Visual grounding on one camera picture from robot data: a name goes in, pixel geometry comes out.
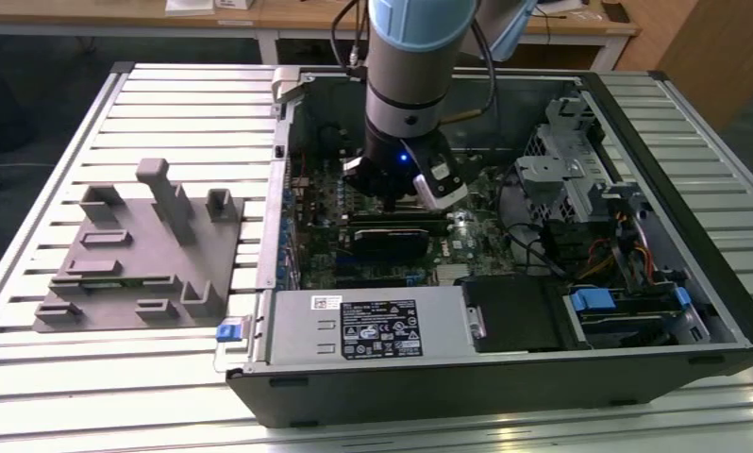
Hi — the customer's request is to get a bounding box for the black PC case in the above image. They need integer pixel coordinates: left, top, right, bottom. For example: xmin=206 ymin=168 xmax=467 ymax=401
xmin=224 ymin=65 xmax=753 ymax=429

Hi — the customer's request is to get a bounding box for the metal drive cage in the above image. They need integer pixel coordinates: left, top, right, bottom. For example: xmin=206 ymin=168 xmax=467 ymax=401
xmin=513 ymin=96 xmax=652 ymax=227

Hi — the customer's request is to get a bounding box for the white paper stack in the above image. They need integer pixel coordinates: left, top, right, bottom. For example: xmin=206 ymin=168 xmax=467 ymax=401
xmin=164 ymin=0 xmax=214 ymax=16

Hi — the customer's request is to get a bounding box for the blue case latch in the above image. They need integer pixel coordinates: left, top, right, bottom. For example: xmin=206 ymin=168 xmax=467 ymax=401
xmin=214 ymin=319 xmax=244 ymax=343

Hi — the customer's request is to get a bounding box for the grey power supply unit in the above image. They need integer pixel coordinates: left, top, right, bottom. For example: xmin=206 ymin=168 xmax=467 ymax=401
xmin=262 ymin=288 xmax=481 ymax=367

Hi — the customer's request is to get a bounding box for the green motherboard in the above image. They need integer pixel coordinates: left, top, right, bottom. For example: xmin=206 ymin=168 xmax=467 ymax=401
xmin=284 ymin=153 xmax=521 ymax=290

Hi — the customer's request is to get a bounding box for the wooden cabinet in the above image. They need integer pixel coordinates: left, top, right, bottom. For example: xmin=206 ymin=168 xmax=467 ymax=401
xmin=618 ymin=0 xmax=753 ymax=136

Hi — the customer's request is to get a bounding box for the blue disk carrier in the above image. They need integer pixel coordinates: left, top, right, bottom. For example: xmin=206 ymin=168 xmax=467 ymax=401
xmin=570 ymin=288 xmax=615 ymax=313

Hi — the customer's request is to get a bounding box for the green RAM stick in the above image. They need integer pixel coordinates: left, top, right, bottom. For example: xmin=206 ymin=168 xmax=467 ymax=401
xmin=80 ymin=277 xmax=145 ymax=289

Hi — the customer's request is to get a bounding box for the silver chipset heat sink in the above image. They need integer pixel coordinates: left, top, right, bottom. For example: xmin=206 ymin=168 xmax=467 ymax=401
xmin=436 ymin=263 xmax=471 ymax=285

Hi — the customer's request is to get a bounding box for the red yellow wire bundle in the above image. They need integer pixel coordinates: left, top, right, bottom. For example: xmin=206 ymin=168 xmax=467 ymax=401
xmin=575 ymin=211 xmax=659 ymax=287

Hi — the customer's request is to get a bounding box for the black cable with silver connector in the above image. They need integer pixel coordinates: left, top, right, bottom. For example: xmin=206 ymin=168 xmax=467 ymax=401
xmin=329 ymin=0 xmax=377 ymax=82

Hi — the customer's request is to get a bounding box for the black plastic shroud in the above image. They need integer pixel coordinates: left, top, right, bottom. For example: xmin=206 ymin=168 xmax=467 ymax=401
xmin=457 ymin=277 xmax=570 ymax=354

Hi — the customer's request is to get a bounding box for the black graphics card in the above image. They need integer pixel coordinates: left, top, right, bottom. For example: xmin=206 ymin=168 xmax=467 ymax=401
xmin=348 ymin=226 xmax=429 ymax=260

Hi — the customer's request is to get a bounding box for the black RAM slot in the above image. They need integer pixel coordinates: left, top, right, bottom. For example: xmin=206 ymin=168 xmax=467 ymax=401
xmin=348 ymin=211 xmax=448 ymax=223
xmin=348 ymin=219 xmax=451 ymax=233

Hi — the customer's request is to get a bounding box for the grey parts rack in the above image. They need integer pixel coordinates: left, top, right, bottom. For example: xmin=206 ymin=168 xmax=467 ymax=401
xmin=30 ymin=158 xmax=246 ymax=334

